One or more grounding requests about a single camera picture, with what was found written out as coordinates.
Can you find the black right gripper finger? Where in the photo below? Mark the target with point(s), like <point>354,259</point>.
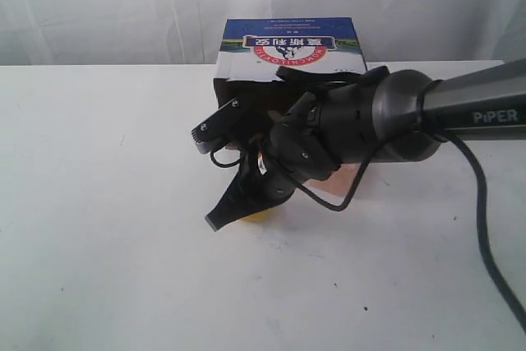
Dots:
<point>216,131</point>

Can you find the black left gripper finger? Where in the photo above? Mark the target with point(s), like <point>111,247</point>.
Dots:
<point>242,198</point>

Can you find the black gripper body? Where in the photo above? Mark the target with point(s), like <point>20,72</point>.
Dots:
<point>293,152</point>

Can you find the yellow tennis ball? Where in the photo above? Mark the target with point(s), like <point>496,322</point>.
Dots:
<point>258,217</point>

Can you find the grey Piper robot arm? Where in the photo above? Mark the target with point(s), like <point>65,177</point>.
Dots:
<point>394,117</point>

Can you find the pale wooden cube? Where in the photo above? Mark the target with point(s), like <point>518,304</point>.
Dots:
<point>338,183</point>

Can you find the blue white cardboard box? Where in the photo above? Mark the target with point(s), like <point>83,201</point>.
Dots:
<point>270,62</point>

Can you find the white backdrop curtain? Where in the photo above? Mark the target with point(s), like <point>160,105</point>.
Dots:
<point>190,31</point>

